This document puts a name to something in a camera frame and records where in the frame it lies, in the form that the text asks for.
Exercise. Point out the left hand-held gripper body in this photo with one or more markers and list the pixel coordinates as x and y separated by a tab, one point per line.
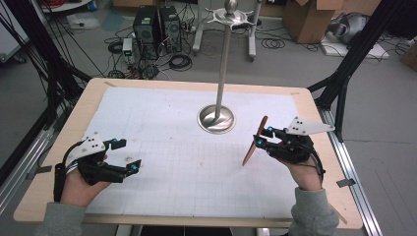
98	170

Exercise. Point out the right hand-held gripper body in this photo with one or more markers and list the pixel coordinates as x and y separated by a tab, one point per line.
295	149

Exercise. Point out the wooden rice spatula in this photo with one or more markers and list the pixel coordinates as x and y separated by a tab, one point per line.
253	147

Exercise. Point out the person's right hand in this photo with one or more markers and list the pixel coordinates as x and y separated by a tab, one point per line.
308	175

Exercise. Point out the person's left hand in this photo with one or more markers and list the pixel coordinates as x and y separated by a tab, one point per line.
77	191

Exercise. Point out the white grid mat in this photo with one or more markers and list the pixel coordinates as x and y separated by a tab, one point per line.
183	177

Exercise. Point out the metal utensil hanging stand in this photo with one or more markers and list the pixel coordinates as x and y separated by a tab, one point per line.
223	72

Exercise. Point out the white metal floor stand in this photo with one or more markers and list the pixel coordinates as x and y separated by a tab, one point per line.
251	42

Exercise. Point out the small white green device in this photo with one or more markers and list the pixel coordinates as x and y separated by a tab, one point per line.
127	49

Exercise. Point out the large open cardboard box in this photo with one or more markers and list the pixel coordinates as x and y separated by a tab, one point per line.
308	23

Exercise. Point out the large black computer tower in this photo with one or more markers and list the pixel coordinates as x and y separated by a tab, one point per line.
146	31

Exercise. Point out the slim black computer tower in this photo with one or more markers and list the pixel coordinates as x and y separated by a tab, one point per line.
171	29

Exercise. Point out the grey vacuum cleaner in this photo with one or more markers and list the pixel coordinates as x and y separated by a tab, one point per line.
349	28

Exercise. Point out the white flat board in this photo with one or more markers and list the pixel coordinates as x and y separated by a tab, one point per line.
377	50

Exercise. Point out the small cardboard box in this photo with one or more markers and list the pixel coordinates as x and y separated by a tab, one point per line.
410	55

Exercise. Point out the grey metal bracket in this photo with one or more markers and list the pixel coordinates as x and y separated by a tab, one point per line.
41	170
346	182

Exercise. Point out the aluminium rail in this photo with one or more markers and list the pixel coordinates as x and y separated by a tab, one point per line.
355	196
23	170

